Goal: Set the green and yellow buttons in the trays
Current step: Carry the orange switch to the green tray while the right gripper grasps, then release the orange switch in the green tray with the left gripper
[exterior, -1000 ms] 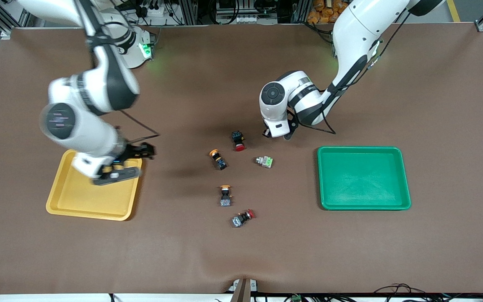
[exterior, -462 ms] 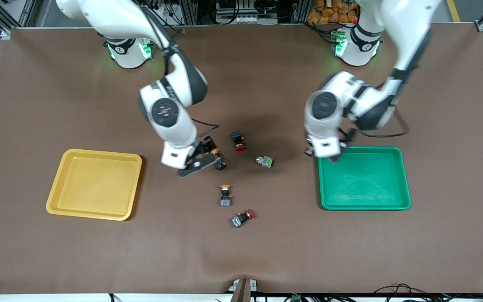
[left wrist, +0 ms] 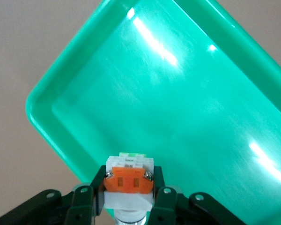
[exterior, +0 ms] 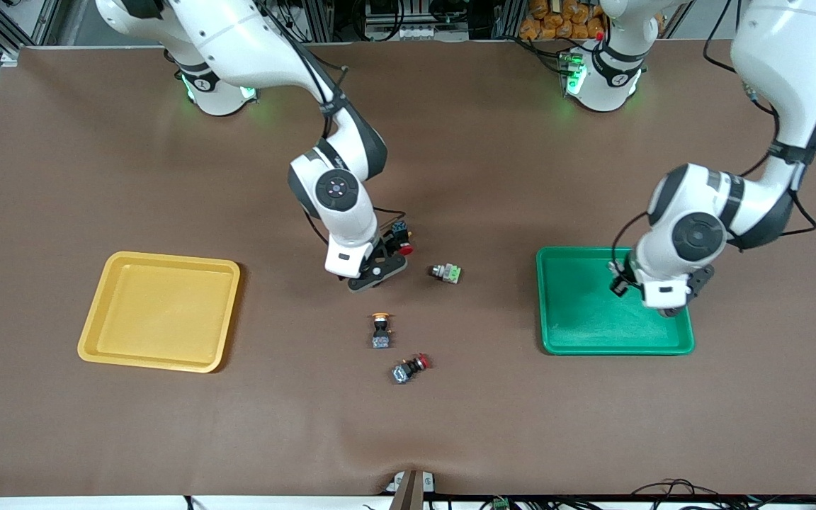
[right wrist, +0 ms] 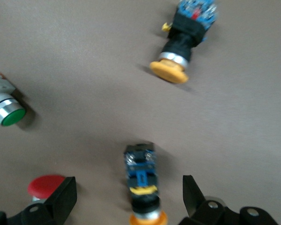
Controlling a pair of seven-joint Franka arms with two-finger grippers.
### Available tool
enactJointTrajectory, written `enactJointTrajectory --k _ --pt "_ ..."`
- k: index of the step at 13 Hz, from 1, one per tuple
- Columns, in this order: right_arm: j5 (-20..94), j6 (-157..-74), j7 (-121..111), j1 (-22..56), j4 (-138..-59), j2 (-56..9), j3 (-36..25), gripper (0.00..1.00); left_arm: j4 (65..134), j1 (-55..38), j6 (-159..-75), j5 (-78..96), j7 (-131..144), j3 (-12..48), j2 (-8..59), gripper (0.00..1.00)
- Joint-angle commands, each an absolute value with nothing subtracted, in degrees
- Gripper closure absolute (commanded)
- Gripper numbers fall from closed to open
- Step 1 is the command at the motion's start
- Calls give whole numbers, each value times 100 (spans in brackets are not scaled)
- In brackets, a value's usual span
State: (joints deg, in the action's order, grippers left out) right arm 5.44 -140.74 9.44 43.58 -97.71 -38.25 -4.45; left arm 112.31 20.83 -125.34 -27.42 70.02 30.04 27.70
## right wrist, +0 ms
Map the orange switch component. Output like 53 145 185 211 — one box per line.
0 68 27 127

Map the brown table mat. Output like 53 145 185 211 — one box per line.
0 0 281 225

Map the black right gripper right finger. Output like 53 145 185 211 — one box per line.
179 174 241 225

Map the yellow mushroom push button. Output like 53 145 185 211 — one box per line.
123 142 169 225
149 0 219 84

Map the red mushroom push button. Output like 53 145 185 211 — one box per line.
27 174 67 203

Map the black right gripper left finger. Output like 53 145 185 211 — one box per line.
8 176 77 225

